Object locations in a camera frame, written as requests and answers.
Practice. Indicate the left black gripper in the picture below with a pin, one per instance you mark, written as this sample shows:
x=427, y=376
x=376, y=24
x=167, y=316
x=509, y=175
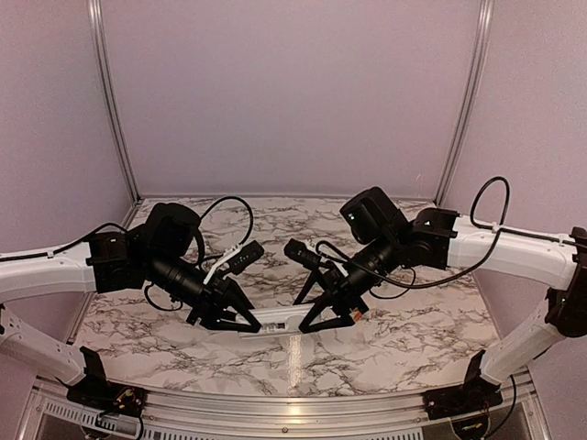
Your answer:
x=212, y=302

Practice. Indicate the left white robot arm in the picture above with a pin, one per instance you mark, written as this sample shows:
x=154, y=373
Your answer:
x=110, y=261

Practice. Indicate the left aluminium frame post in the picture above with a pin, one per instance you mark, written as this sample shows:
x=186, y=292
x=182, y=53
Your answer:
x=97, y=26

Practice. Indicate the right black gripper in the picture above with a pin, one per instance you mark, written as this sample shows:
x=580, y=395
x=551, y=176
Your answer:
x=338, y=292

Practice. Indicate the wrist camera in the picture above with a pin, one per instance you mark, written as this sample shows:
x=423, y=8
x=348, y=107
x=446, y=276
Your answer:
x=235, y=260
x=300, y=253

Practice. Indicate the right aluminium frame post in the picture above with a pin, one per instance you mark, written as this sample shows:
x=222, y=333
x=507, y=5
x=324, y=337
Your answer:
x=472, y=87

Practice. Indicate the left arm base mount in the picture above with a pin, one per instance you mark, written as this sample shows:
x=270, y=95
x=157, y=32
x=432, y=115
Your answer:
x=96, y=391

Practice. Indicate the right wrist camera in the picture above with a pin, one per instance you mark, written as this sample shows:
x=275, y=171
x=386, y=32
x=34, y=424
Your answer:
x=300, y=253

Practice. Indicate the white remote control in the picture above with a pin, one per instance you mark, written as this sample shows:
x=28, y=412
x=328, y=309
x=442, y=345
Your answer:
x=278, y=321

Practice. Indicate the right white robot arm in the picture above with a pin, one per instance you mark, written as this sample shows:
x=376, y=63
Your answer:
x=548, y=268

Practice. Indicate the orange battery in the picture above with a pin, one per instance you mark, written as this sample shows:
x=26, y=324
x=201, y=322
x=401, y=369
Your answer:
x=356, y=315

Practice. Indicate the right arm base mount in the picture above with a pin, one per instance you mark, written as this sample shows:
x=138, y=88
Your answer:
x=473, y=394

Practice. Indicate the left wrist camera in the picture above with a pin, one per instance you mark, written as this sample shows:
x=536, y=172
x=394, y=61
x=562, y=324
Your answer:
x=235, y=260

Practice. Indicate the aluminium frame post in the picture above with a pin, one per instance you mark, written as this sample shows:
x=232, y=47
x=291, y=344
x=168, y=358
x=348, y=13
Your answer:
x=472, y=87
x=97, y=26

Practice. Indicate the front aluminium rail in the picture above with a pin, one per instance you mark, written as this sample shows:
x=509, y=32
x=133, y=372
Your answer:
x=173, y=414

